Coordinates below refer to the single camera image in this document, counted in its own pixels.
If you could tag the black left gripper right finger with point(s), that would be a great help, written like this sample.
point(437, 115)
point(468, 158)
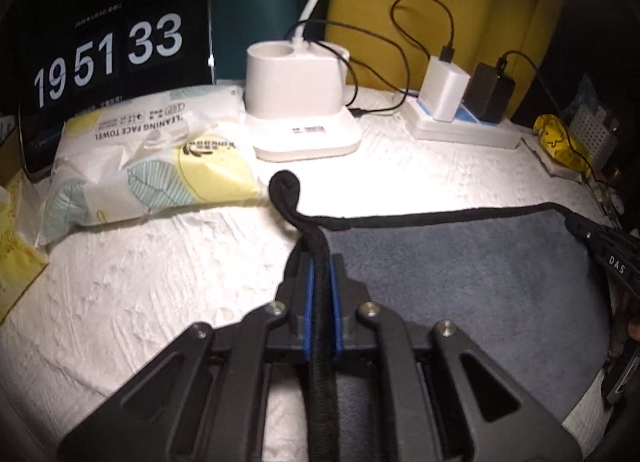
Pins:
point(410, 392)

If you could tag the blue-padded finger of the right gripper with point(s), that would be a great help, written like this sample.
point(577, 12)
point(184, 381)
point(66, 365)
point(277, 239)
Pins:
point(585, 230)

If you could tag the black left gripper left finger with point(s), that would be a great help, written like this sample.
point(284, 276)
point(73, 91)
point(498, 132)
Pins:
point(204, 396)

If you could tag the white perforated organizer basket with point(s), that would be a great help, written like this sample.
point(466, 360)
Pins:
point(588, 126)

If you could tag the white textured tablecloth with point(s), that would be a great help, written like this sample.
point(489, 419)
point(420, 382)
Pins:
point(113, 297)

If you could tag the black tablet clock display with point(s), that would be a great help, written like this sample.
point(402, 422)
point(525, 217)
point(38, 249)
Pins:
point(91, 54)

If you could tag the yellow tissue pack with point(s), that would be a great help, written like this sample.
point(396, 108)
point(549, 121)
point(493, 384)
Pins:
point(22, 260)

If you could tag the purple and grey towel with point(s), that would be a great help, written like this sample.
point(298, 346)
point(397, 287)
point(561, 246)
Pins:
point(514, 279)

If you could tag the black power adapter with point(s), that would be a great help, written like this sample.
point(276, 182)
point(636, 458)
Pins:
point(489, 92)

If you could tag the yellow snack bag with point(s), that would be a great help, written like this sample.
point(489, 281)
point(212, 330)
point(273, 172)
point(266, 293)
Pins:
point(561, 144)

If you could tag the white desk lamp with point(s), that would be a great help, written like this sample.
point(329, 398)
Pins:
point(295, 98)

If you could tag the white face towel pack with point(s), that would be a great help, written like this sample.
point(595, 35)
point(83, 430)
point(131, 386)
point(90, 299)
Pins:
point(178, 149)

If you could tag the white USB charger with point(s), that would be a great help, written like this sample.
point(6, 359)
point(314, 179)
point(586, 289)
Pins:
point(442, 89)

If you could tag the yellow curtain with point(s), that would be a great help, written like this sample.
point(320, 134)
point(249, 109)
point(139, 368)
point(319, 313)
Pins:
point(394, 38)

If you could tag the white power strip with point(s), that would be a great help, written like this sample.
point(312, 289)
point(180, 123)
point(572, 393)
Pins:
point(463, 129)

